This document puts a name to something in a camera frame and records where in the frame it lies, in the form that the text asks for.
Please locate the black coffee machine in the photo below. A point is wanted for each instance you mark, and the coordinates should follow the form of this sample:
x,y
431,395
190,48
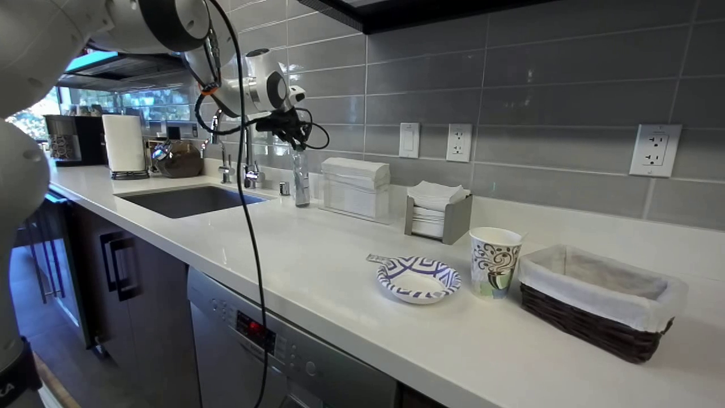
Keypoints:
x,y
72,138

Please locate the chrome countertop button cap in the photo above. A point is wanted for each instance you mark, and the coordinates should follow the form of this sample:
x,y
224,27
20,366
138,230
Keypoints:
x,y
284,188

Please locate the patterned paper cup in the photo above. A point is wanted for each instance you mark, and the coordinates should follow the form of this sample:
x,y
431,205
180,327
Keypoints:
x,y
496,261

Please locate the stainless steel sink basin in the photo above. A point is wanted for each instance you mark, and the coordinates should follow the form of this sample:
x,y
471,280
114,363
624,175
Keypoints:
x,y
190,201

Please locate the blue white patterned plate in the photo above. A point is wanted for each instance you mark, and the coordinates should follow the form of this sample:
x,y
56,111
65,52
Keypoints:
x,y
419,278

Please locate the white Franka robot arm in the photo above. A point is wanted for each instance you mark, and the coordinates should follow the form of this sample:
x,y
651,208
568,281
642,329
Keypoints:
x,y
46,59

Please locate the stainless steel dishwasher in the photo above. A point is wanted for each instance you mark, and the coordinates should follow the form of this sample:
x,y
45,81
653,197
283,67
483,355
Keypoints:
x,y
279,355

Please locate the white wall outlet plate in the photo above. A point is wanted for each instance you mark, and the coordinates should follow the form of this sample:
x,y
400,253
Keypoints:
x,y
459,142
655,150
408,138

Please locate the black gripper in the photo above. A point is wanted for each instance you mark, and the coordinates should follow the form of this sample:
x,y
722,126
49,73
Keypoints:
x,y
278,126

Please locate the chrome kitchen faucet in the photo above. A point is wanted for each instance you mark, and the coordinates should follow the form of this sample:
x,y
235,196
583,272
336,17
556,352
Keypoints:
x,y
250,161

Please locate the grey napkin holder with napkins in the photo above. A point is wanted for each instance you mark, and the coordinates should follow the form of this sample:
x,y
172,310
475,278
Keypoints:
x,y
438,213

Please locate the white paper towel roll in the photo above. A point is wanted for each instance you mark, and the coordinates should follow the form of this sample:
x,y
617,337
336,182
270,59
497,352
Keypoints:
x,y
125,144

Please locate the green cap dish soap bottle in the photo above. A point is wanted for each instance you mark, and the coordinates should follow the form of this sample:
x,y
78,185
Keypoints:
x,y
302,182

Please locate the dark bowl with items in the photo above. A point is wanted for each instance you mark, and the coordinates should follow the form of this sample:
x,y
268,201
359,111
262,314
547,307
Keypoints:
x,y
177,159

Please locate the white paper towel dispenser box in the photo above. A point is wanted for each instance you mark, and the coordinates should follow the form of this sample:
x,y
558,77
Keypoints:
x,y
354,187

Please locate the small white wrist camera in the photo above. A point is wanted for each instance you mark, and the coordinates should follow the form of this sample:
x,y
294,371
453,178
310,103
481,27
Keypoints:
x,y
294,94

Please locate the dark overhead cabinet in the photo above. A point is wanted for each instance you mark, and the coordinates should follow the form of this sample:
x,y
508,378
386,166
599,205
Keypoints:
x,y
408,12

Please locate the dark wicker basket white liner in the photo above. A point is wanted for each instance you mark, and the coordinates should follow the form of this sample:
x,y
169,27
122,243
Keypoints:
x,y
601,303

